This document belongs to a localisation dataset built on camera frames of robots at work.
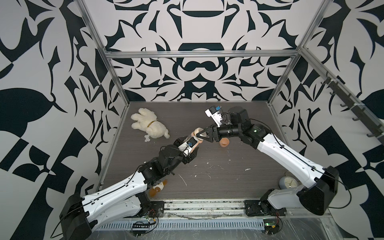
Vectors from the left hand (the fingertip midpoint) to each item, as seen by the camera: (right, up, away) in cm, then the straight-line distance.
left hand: (190, 138), depth 73 cm
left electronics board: (-24, -43, 0) cm, 50 cm away
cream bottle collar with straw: (+3, +4, -6) cm, 8 cm away
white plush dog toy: (-28, +7, +25) cm, 39 cm away
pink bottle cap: (+21, -5, +24) cm, 32 cm away
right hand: (+4, +4, -4) cm, 7 cm away
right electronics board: (+38, -41, -2) cm, 56 cm away
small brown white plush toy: (-17, -26, +5) cm, 32 cm away
